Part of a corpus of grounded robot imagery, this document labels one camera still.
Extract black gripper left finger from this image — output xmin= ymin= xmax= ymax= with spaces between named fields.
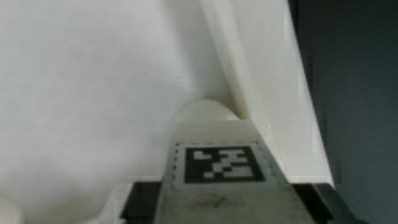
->
xmin=122 ymin=182 xmax=162 ymax=224

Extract white table leg with tag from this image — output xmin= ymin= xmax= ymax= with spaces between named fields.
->
xmin=155 ymin=99 xmax=315 ymax=224

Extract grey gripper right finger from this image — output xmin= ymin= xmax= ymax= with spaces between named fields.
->
xmin=294 ymin=183 xmax=370 ymax=224

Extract white square tabletop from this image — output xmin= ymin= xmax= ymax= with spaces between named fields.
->
xmin=0 ymin=0 xmax=333 ymax=224

